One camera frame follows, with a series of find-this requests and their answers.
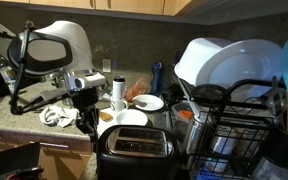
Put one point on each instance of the clear water bottle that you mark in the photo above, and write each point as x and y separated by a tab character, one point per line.
7	73

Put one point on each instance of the wooden upper cabinets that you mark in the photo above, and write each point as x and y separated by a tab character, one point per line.
152	7

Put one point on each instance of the stainless steel cup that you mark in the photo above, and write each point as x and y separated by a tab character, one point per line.
195	139

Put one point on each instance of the white mug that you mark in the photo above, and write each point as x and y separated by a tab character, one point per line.
118	105

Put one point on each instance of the small white bowl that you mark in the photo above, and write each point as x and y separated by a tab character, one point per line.
131	117

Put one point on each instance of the black utensil holder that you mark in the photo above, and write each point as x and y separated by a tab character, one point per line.
275	147

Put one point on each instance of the white paper towel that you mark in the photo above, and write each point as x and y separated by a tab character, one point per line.
102	126

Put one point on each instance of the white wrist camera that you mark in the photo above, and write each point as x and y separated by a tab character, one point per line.
80	80

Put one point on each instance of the wooden drawer with handle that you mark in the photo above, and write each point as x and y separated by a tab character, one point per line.
63	158

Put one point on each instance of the wooden spoon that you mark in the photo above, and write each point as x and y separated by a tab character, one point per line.
105	116

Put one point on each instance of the white black-capped bottle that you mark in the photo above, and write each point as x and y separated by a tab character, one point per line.
118	87

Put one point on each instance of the white plate with spoon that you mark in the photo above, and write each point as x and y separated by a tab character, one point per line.
148	102

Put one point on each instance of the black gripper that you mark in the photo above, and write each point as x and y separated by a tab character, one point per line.
84	101

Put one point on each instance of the large white plate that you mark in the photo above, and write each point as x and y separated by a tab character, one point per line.
247	59

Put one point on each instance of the wall power outlet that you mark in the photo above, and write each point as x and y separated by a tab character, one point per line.
106	65

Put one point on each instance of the large white bowl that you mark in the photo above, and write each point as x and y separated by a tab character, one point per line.
196	54

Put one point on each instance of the orange plastic bag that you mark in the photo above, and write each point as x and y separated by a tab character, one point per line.
142	86

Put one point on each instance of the black dish rack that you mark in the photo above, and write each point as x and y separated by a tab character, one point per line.
236	133

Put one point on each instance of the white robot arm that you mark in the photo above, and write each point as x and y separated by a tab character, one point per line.
62	48

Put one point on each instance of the blue bottle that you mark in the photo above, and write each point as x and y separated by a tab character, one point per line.
156	78

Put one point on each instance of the black and steel toaster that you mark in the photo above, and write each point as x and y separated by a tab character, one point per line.
129	152

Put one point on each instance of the white crumpled cloth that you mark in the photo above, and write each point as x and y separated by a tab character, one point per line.
59	116

